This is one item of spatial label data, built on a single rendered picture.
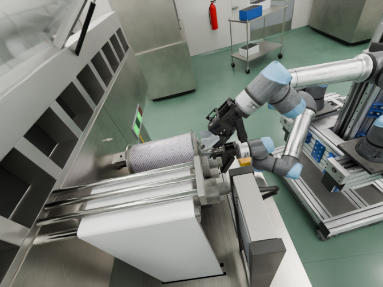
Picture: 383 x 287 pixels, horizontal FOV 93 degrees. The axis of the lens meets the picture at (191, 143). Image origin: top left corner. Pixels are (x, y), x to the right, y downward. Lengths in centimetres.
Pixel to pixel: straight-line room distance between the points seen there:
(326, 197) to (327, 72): 125
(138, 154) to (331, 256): 164
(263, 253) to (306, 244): 158
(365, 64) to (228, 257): 86
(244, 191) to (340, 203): 155
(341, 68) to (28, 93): 92
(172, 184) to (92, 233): 18
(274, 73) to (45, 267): 69
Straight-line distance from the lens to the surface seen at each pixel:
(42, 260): 54
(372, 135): 129
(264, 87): 56
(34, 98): 59
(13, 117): 54
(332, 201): 187
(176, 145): 67
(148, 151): 69
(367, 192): 201
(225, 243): 89
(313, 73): 79
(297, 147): 96
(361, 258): 199
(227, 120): 61
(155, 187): 40
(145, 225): 39
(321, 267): 187
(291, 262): 89
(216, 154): 81
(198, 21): 511
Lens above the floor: 176
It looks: 43 degrees down
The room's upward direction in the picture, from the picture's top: 18 degrees counter-clockwise
